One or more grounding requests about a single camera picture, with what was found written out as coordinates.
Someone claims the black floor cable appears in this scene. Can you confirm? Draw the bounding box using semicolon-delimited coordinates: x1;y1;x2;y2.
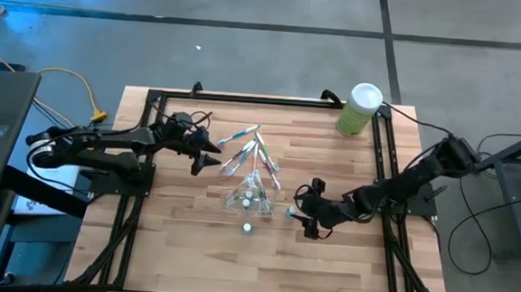
445;129;521;278

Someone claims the black desk frame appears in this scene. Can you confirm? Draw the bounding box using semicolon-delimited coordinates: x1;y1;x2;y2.
463;119;521;265

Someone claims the white booklet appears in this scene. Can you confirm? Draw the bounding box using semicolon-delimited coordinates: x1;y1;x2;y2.
13;161;81;220

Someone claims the black aluminium table frame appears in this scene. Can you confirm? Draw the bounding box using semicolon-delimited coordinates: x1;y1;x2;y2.
63;73;463;292

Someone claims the dark grey monitor panel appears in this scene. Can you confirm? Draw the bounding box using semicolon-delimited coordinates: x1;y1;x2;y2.
0;70;43;196

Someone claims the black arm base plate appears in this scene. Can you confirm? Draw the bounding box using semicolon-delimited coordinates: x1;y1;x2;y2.
88;157;157;198
372;175;449;220

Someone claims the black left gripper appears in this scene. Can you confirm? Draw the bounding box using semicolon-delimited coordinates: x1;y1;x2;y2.
152;108;225;179

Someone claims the yellow cable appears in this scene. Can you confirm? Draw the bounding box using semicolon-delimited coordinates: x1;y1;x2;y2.
0;42;81;129
33;65;111;124

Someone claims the green wipes canister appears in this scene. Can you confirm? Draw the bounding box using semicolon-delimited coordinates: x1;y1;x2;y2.
335;80;384;140

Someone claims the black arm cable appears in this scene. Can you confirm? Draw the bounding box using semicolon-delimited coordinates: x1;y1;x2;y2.
381;102;454;138

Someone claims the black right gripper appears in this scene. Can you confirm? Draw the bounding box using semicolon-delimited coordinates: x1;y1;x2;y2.
289;176;355;242

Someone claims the black support beam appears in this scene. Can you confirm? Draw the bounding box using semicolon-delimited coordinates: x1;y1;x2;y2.
0;165;91;221

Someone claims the orange white toothbrush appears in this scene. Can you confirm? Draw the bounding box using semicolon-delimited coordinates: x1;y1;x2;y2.
223;174;255;210
251;140;260;176

